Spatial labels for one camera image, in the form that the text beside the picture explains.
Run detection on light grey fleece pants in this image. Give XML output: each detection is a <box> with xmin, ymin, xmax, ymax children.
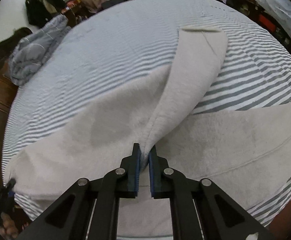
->
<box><xmin>4</xmin><ymin>26</ymin><xmax>291</xmax><ymax>237</ymax></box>

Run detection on grey white striped bed sheet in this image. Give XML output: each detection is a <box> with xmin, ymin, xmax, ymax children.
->
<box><xmin>1</xmin><ymin>0</ymin><xmax>291</xmax><ymax>228</ymax></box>

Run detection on grey folded quilt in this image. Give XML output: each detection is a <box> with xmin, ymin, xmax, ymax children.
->
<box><xmin>8</xmin><ymin>15</ymin><xmax>71</xmax><ymax>86</ymax></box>

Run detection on dark hanging clothes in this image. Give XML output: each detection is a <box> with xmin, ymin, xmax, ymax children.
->
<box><xmin>25</xmin><ymin>0</ymin><xmax>66</xmax><ymax>28</ymax></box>

